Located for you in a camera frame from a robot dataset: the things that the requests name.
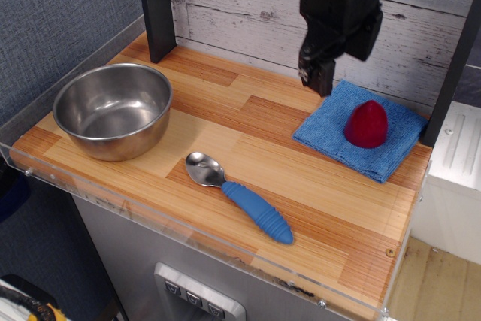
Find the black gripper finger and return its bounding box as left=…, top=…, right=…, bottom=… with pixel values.
left=346, top=12, right=383, bottom=61
left=298, top=58, right=335, bottom=97

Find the red toy strawberry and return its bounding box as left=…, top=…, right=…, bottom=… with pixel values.
left=343, top=100, right=389, bottom=149

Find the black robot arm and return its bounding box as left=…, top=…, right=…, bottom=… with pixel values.
left=298, top=0, right=383, bottom=97

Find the folded blue rag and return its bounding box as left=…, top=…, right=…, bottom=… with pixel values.
left=292, top=80, right=428, bottom=183

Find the white side cabinet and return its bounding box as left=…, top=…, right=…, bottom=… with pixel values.
left=411, top=101, right=480, bottom=264

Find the stainless steel bowl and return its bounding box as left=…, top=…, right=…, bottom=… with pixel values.
left=53, top=63, right=173, bottom=162

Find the stainless steel cabinet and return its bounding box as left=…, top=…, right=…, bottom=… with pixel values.
left=74, top=197, right=384, bottom=320

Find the silver button control panel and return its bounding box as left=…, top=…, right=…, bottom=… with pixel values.
left=154, top=262, right=247, bottom=320

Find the yellow black object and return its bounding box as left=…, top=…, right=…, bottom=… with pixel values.
left=1, top=286, right=67, bottom=321

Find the dark grey right post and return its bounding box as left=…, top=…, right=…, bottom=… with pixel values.
left=421, top=0, right=480, bottom=147

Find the dark grey post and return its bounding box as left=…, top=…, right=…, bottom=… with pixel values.
left=141, top=0, right=177, bottom=63
left=421, top=0, right=480, bottom=147

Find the blue handled metal spoon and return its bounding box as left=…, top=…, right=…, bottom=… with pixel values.
left=185, top=152, right=294, bottom=245

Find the dark grey left post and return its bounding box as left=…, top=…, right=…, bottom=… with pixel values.
left=141, top=0, right=177, bottom=63

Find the clear acrylic guard rail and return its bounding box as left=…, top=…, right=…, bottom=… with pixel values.
left=0, top=16, right=432, bottom=321

